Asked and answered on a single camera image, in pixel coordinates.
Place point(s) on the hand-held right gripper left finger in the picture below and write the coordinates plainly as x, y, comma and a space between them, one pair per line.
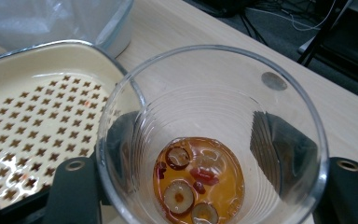
71, 193

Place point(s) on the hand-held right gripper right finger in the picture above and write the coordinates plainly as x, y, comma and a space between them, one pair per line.
351, 193

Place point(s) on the beige perforated strainer basket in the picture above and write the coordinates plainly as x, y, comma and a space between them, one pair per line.
28, 71

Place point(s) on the amber tea with fruit slices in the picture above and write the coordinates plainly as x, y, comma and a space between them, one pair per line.
220, 186

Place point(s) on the clear plastic cup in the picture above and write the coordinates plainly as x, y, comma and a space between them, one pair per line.
217, 102

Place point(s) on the grey white-lidded trash can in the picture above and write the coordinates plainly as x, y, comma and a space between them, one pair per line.
118, 34

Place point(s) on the white plastic trash bag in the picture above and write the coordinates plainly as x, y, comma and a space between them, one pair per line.
37, 21

